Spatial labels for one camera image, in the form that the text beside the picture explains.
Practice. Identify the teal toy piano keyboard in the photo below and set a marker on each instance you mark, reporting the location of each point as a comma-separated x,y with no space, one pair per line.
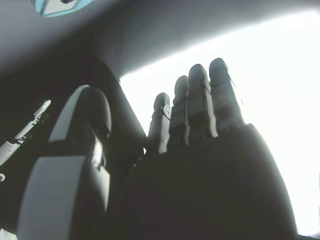
53,7

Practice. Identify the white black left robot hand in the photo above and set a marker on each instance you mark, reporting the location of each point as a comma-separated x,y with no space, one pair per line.
200,187

